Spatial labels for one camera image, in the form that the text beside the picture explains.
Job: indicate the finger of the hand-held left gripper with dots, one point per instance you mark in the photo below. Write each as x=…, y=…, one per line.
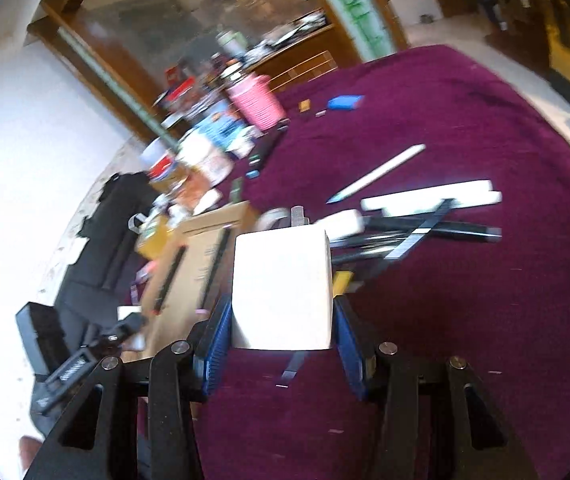
x=122, y=330

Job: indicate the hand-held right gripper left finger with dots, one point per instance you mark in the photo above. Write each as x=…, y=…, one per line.
x=216, y=340

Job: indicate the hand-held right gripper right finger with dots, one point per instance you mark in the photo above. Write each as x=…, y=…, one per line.
x=348, y=347

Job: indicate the black marker purple cap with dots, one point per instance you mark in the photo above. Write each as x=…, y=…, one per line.
x=216, y=267

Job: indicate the large white rectangular box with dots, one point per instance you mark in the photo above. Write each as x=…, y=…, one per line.
x=280, y=290

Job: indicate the shallow cardboard tray box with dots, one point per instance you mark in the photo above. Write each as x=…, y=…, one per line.
x=192, y=245

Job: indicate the long white paint marker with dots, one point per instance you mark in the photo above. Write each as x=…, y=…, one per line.
x=430, y=195

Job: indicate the yellow pen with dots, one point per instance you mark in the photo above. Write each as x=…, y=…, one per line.
x=342, y=282

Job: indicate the black marker red end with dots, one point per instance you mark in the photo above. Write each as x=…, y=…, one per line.
x=170, y=280

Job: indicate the yellow tin can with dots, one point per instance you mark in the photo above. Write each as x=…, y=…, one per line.
x=152, y=237

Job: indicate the black chair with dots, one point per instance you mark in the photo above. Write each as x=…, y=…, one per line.
x=110, y=230

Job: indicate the maroon tablecloth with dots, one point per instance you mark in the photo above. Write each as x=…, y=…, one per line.
x=465, y=310

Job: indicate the small white rectangular box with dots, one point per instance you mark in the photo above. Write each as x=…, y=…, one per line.
x=340, y=224

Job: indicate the roll of tape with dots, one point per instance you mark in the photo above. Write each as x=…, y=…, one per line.
x=274, y=217

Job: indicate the black marker white label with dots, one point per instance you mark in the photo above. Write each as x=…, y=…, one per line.
x=422, y=230

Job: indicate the green pocket knife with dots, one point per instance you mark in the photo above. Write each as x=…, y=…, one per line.
x=236, y=191

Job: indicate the long black marker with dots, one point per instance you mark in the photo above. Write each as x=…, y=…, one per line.
x=465, y=231

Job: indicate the clear jar red lid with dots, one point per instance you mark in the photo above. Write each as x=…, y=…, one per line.
x=157, y=160

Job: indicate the white pen blue tip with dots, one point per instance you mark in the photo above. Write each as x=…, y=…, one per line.
x=380, y=172

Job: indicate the black markers coloured caps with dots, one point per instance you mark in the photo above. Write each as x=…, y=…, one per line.
x=270, y=157

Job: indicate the black marker green cap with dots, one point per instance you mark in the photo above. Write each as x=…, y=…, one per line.
x=265, y=147

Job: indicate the blue label packet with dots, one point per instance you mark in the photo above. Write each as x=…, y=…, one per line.
x=222, y=127

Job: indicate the pink sleeved bottle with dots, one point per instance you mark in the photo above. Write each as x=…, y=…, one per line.
x=257, y=102

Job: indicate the blue lighter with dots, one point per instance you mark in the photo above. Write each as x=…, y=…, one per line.
x=346, y=102

